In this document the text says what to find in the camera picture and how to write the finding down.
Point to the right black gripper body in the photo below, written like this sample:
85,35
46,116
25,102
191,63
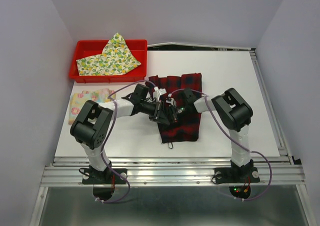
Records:
176,112

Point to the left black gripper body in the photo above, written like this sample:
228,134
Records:
157,107

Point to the red navy plaid skirt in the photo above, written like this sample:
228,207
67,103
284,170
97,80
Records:
185,89

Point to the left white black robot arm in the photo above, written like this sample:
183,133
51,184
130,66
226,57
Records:
94,123

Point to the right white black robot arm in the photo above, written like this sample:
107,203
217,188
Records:
232,115

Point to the lemon print skirt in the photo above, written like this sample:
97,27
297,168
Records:
116,59

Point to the pastel floral folded skirt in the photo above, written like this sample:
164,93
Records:
77,101

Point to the red plastic bin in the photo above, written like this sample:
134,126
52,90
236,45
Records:
85,48

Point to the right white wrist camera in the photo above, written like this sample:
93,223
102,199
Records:
171,101

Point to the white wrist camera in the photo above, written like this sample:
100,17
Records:
158,92
171,101

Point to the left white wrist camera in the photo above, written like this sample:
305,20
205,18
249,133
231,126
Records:
158,92

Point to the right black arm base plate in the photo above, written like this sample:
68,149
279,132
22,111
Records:
232,175

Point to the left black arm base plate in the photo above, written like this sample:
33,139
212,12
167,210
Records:
120,177

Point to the aluminium front rail frame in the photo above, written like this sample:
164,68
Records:
172,171

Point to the aluminium right side rail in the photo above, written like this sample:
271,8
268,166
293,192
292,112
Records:
282,143

